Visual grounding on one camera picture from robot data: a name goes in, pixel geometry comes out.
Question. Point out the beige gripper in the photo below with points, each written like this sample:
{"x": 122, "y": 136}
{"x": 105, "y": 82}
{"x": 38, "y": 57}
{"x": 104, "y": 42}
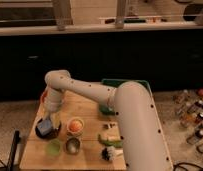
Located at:
{"x": 53, "y": 116}

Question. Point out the blue sponge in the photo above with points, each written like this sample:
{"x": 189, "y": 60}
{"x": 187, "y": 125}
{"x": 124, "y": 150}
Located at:
{"x": 44, "y": 127}

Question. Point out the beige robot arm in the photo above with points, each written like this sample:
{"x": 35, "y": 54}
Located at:
{"x": 144, "y": 144}

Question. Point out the dark purple bowl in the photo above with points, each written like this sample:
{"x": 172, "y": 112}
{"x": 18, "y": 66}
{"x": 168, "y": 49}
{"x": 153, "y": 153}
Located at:
{"x": 52, "y": 134}

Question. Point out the yellow cup with orange ball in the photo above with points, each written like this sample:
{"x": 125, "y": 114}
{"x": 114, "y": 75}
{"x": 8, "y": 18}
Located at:
{"x": 75, "y": 126}

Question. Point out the wooden cutting board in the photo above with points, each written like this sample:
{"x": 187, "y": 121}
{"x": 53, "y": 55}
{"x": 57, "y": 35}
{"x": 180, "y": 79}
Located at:
{"x": 89, "y": 158}

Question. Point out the green tray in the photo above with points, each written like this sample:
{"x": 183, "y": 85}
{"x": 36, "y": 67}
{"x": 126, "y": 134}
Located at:
{"x": 116, "y": 83}

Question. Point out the toy corn cob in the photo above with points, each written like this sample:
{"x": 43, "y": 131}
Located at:
{"x": 115, "y": 143}

